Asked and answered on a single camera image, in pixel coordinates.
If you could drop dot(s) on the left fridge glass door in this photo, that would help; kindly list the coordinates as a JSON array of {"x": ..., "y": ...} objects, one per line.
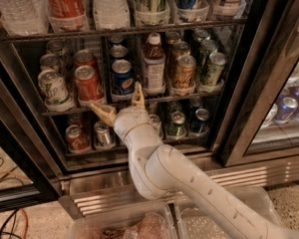
[{"x": 26, "y": 178}]

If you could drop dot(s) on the blue pepsi can front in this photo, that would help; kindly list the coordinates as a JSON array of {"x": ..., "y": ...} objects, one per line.
[{"x": 122, "y": 77}]

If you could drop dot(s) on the white green soda can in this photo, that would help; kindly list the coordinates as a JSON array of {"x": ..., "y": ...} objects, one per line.
[
  {"x": 57, "y": 47},
  {"x": 53, "y": 86},
  {"x": 50, "y": 61}
]

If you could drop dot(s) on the gold can rear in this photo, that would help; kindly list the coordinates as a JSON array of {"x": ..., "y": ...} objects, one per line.
[{"x": 171, "y": 37}]

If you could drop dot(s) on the red coke can rear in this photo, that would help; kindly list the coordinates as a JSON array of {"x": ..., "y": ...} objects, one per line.
[{"x": 85, "y": 58}]

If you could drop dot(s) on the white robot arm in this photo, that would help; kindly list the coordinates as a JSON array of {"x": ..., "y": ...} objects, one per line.
[{"x": 157, "y": 168}]

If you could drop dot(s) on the red coke bottle top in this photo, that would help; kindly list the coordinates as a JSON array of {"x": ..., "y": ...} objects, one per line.
[{"x": 65, "y": 0}]

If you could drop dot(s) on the fridge glass door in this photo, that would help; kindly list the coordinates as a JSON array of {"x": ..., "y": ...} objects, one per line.
[
  {"x": 257, "y": 119},
  {"x": 26, "y": 178}
]

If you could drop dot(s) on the steel fridge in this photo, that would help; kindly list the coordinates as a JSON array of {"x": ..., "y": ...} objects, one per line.
[{"x": 100, "y": 179}]

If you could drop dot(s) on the blue can bottom shelf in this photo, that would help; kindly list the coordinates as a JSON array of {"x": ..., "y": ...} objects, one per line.
[{"x": 199, "y": 120}]

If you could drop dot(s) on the gold can front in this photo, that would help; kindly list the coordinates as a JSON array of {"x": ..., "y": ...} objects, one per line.
[{"x": 183, "y": 72}]

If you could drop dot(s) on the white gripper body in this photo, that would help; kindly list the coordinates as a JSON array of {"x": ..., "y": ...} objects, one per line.
[{"x": 132, "y": 118}]

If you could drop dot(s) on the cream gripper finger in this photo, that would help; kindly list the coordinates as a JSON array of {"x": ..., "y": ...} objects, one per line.
[
  {"x": 138, "y": 99},
  {"x": 106, "y": 113}
]

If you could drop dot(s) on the red coke can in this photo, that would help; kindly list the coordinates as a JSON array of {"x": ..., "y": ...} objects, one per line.
[
  {"x": 88, "y": 83},
  {"x": 85, "y": 58}
]

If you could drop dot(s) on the gold can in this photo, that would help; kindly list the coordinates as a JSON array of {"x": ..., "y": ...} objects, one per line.
[
  {"x": 183, "y": 72},
  {"x": 171, "y": 37},
  {"x": 178, "y": 48}
]

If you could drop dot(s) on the clear water bottle top left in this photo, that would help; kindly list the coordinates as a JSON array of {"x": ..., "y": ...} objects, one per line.
[{"x": 24, "y": 17}]

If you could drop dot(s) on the white can bottom shelf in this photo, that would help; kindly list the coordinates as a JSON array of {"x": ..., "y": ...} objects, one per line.
[{"x": 156, "y": 123}]

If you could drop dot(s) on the clear plastic bin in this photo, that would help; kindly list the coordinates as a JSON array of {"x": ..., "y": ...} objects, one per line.
[
  {"x": 193, "y": 223},
  {"x": 148, "y": 220}
]

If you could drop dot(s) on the white green soda can front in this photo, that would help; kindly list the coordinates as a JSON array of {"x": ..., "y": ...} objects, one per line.
[{"x": 53, "y": 86}]

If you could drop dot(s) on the green can bottom shelf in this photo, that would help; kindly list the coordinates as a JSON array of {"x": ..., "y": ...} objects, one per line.
[{"x": 175, "y": 127}]

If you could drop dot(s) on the blue pepsi can rear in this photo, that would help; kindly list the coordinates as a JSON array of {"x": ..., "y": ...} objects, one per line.
[{"x": 117, "y": 40}]

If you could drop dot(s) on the right fridge glass door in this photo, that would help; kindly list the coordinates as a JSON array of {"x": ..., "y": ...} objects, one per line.
[{"x": 257, "y": 119}]

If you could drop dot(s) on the right clear plastic bin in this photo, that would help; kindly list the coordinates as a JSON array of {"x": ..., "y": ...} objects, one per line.
[{"x": 193, "y": 223}]

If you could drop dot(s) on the clear water bottle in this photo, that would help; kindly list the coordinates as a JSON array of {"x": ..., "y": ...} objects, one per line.
[
  {"x": 111, "y": 14},
  {"x": 24, "y": 17}
]

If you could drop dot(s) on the blue pepsi can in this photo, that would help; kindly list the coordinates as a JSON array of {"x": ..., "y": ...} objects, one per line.
[
  {"x": 119, "y": 53},
  {"x": 117, "y": 40},
  {"x": 122, "y": 77}
]

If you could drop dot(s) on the red can bottom shelf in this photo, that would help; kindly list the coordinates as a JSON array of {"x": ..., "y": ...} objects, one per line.
[{"x": 76, "y": 138}]

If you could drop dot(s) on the clear water bottle top middle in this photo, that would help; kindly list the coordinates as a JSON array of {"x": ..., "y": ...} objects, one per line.
[{"x": 111, "y": 14}]

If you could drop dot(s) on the left clear plastic bin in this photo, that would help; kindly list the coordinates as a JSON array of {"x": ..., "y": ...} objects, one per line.
[{"x": 148, "y": 220}]

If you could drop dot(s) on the iced tea bottle white label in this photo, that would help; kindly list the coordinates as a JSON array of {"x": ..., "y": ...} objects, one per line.
[{"x": 153, "y": 63}]

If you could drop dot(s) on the red coke can front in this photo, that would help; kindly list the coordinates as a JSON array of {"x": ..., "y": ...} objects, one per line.
[{"x": 88, "y": 83}]

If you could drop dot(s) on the white green soda can rear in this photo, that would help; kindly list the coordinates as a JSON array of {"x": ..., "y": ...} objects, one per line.
[{"x": 57, "y": 47}]

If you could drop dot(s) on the silver can bottom shelf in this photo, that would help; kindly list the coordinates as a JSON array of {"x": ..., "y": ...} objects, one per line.
[{"x": 103, "y": 134}]

